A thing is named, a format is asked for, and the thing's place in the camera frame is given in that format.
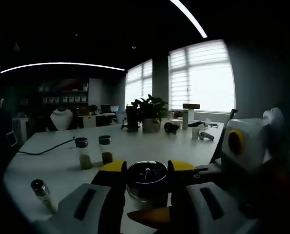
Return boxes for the leaning grey board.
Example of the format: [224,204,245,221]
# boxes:
[209,109,239,164]

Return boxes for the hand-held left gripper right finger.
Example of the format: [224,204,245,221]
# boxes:
[167,159,263,234]

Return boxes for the small glass seasoning bottle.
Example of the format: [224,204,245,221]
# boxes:
[30,179,60,215]
[126,160,169,202]

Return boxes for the metal shelf unit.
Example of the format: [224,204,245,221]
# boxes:
[18,78,89,105]

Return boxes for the ceiling light strip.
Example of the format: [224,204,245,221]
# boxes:
[169,0,208,39]
[0,62,125,74]

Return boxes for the black power cable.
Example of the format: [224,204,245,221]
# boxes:
[17,136,77,156]

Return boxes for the row of white storage bins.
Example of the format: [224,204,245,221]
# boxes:
[41,96,87,103]

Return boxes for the tall seasoning bottle brown contents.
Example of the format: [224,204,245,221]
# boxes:
[98,135,114,165]

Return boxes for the white game controller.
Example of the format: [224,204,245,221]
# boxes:
[198,131,215,141]

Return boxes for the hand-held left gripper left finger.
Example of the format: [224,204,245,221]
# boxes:
[35,160,127,234]

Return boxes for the chair with black-white shirt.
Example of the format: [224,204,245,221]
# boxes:
[46,107,79,131]

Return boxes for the black rounded object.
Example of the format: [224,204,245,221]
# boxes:
[164,121,180,136]

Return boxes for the tall seasoning bottle white contents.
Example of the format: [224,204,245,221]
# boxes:
[75,137,94,170]

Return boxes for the white office desk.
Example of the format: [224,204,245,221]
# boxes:
[78,112,119,129]

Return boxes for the person's right hand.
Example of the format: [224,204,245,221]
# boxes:
[258,157,290,212]

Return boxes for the potted green plant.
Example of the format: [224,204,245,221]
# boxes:
[130,94,169,134]

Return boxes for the brown paper bag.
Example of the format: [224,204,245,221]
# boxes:
[125,106,141,132]

